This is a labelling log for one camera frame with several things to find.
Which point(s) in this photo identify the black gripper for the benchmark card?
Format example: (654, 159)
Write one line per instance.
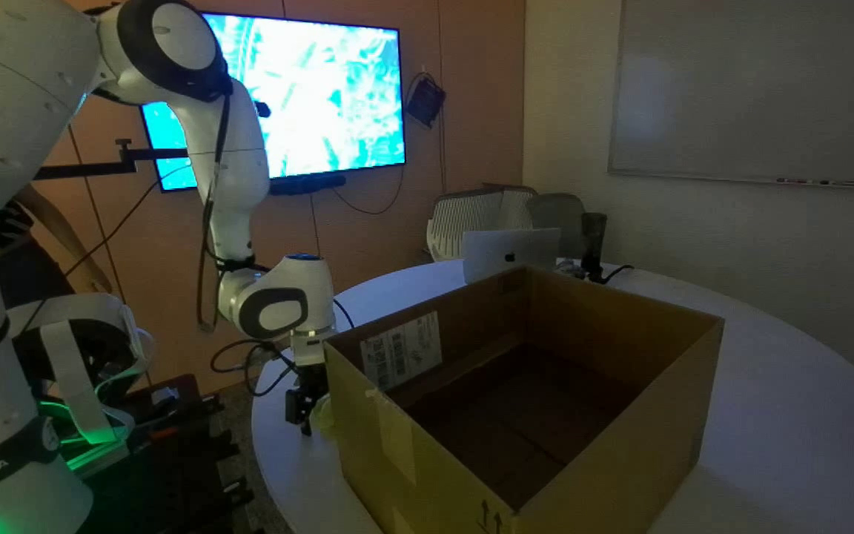
(302, 395)

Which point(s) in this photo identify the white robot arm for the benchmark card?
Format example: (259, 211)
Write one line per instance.
(135, 53)

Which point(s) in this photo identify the open cardboard box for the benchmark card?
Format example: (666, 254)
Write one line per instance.
(523, 406)

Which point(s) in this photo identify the wall mounted television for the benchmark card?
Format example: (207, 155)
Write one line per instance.
(333, 96)

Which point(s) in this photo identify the black wall box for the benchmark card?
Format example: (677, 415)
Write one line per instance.
(425, 99)

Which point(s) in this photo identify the whiteboard on wall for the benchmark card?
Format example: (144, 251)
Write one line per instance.
(737, 91)

